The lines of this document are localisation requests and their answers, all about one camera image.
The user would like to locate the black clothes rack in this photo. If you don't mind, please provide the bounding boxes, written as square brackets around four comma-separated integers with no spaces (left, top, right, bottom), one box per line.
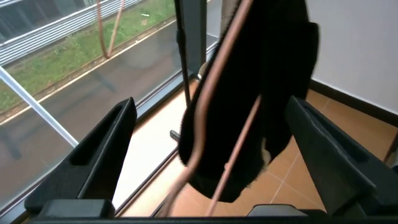
[114,0,398,217]

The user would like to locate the black shorts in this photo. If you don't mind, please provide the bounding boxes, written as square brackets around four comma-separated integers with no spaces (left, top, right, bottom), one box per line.
[178,0,321,203]

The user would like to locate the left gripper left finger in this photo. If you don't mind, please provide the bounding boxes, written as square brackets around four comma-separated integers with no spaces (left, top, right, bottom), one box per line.
[24,96,138,218]

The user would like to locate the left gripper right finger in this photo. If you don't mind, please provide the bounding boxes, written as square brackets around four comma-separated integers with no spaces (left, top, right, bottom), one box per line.
[284,95,398,217]

